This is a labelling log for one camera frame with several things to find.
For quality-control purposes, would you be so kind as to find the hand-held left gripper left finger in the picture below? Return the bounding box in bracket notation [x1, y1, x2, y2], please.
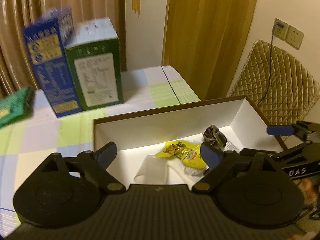
[37, 141, 127, 194]

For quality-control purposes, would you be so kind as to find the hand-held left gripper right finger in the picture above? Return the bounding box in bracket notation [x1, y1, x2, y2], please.
[191, 142, 285, 194]

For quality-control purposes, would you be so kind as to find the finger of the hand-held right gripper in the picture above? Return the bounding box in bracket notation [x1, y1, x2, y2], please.
[266, 120, 320, 138]
[240, 141, 316, 165]

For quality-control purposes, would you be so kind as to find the dark brown hair scrunchie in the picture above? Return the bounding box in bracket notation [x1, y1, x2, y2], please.
[202, 124, 227, 150]

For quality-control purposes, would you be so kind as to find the yellow snack packet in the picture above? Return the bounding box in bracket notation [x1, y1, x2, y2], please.
[155, 141, 207, 170]

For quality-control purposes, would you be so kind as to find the translucent plastic cup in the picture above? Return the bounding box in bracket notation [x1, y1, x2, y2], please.
[134, 154, 168, 184]

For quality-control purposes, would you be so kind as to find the brown cardboard box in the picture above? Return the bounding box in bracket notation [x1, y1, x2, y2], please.
[93, 95, 288, 188]

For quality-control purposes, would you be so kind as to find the chair with quilted cover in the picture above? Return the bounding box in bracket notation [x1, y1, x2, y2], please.
[226, 39, 320, 140]

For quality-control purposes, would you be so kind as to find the checked tablecloth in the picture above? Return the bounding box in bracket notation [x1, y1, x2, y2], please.
[0, 65, 202, 230]

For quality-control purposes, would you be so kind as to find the tall green carton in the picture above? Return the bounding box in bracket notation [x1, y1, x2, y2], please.
[64, 17, 125, 111]

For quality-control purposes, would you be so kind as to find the tall blue carton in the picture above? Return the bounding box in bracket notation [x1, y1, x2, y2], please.
[22, 6, 83, 118]

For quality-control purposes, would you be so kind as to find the green wet wipe pack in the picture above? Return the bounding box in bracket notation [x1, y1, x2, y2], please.
[0, 86, 34, 128]

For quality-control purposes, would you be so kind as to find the golden brown curtain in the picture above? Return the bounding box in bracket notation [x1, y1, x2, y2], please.
[161, 0, 260, 100]

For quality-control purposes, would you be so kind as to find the beige curtain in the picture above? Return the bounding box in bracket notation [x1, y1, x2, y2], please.
[0, 0, 127, 98]

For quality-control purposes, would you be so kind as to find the white wall socket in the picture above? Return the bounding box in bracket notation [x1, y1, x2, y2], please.
[285, 25, 305, 50]
[272, 18, 290, 40]

